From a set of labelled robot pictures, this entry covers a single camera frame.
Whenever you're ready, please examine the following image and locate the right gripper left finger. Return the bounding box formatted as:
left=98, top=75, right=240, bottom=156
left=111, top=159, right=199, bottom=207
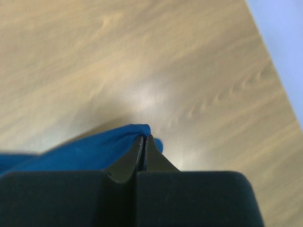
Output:
left=104, top=136, right=144, bottom=183

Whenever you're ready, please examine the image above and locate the dark blue t shirt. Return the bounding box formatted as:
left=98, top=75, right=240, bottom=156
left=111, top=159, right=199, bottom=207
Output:
left=0, top=124, right=151, bottom=177

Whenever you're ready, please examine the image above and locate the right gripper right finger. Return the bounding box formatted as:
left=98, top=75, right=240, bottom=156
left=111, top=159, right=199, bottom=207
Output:
left=143, top=135, right=179, bottom=172

